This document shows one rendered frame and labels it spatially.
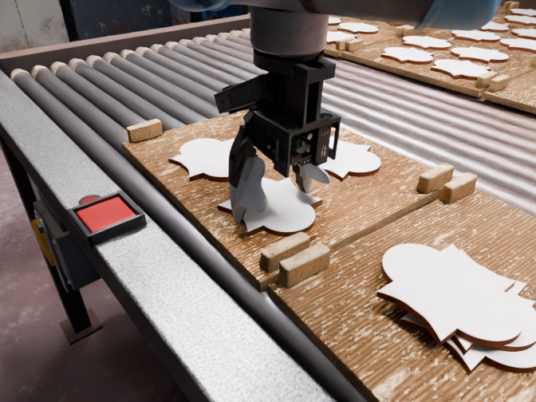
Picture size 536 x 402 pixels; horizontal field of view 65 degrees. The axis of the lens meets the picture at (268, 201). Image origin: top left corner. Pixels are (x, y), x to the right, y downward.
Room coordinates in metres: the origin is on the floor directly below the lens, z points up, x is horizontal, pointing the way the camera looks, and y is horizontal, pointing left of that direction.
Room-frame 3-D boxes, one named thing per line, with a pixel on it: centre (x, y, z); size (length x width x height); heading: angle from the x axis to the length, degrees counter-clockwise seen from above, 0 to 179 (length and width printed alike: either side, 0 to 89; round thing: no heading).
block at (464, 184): (0.49, -0.26, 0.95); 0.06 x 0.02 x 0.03; 125
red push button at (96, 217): (0.46, 0.21, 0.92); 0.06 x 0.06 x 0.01; 40
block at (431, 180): (0.51, -0.23, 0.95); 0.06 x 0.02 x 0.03; 126
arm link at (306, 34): (0.44, -0.02, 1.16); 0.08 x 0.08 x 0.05
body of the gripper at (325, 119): (0.43, -0.02, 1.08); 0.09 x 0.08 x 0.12; 36
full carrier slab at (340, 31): (1.49, -0.20, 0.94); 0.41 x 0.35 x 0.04; 39
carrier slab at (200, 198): (0.59, -0.01, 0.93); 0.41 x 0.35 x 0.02; 36
